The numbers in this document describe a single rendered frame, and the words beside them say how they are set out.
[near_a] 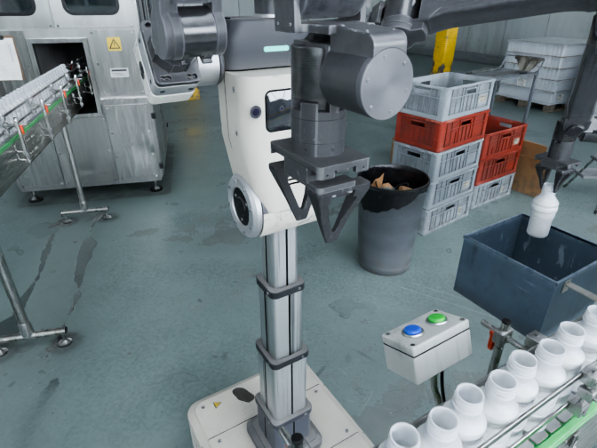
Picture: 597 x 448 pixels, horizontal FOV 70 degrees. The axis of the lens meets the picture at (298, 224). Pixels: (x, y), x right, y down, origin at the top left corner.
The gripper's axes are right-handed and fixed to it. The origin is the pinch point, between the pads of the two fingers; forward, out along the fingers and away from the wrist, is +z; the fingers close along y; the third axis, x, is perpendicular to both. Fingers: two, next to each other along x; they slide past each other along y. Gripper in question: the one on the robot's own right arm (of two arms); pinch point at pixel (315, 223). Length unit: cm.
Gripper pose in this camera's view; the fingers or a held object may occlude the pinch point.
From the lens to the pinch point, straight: 50.2
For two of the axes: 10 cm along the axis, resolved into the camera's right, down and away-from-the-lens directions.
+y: 5.2, 4.0, -7.5
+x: 8.5, -2.4, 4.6
